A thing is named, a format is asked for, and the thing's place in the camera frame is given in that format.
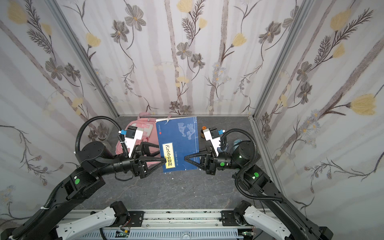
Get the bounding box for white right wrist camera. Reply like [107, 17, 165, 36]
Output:
[203, 128, 225, 157]

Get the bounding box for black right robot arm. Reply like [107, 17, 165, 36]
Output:
[185, 129, 334, 240]

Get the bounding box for blue notebook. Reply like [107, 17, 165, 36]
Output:
[156, 117, 199, 173]

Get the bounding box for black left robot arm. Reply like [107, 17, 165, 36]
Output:
[1, 116, 167, 240]

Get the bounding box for aluminium mounting rail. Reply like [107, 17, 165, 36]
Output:
[56, 209, 283, 240]

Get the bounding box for light blue cloth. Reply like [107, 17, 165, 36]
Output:
[230, 139, 243, 152]

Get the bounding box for pink student backpack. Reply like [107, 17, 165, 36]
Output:
[114, 113, 166, 174]

